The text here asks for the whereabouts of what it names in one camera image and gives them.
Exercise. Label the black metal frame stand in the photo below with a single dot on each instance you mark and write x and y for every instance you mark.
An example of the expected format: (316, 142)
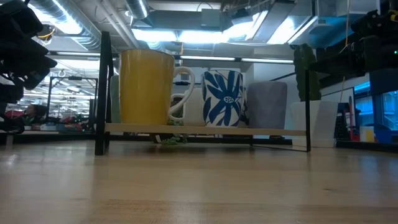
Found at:
(49, 99)

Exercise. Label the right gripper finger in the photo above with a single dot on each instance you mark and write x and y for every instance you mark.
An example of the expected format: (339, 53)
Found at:
(332, 67)

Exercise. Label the white faceted planter pot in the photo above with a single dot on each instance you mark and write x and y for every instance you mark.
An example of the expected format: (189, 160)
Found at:
(323, 124)

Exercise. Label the long ceiling light strip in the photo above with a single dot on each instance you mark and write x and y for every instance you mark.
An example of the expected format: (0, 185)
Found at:
(267, 60)
(206, 58)

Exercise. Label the small green succulent plant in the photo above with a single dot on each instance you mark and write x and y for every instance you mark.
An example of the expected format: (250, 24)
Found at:
(174, 141)

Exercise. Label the small yellow box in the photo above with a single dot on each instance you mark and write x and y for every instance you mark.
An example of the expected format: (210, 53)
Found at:
(369, 135)

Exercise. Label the tall green cactus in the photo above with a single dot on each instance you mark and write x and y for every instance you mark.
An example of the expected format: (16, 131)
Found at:
(300, 68)

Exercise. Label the silver ventilation duct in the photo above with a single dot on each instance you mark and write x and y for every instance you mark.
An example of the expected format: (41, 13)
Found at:
(138, 7)
(77, 28)

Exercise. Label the black frame wooden shelf rack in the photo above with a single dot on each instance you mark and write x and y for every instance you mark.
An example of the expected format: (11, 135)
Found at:
(202, 129)

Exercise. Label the grey ceiling junction box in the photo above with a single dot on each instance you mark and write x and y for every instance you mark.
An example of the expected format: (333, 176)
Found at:
(211, 18)

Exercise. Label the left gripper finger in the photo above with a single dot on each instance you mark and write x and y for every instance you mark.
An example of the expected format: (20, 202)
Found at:
(38, 70)

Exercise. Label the blue bin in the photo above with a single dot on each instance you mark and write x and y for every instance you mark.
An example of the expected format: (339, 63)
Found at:
(385, 133)

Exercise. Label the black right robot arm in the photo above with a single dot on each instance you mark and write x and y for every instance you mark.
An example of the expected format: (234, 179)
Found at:
(376, 21)

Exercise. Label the person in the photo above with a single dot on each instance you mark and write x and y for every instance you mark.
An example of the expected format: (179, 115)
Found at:
(34, 113)

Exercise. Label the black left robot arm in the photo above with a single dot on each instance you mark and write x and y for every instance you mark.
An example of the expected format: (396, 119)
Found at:
(15, 18)

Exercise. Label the black floor stand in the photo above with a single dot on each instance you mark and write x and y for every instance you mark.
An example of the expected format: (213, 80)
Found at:
(343, 124)

